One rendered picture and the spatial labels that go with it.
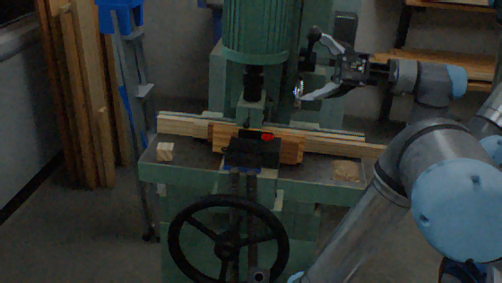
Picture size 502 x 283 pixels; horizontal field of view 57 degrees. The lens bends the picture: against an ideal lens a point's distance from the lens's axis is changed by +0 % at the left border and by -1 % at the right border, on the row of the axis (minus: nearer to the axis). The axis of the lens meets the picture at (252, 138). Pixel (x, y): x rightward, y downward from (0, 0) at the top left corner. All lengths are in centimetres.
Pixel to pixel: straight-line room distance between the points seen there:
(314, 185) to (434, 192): 67
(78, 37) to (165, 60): 148
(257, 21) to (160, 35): 270
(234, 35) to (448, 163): 71
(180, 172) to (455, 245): 80
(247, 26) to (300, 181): 41
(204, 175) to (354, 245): 55
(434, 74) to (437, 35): 265
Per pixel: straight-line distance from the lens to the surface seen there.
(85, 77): 253
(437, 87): 108
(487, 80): 338
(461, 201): 58
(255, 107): 125
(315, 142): 132
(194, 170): 123
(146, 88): 213
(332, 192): 122
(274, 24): 115
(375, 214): 77
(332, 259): 83
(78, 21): 245
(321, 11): 138
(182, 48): 378
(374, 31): 363
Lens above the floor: 155
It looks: 28 degrees down
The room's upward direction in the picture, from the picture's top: 4 degrees clockwise
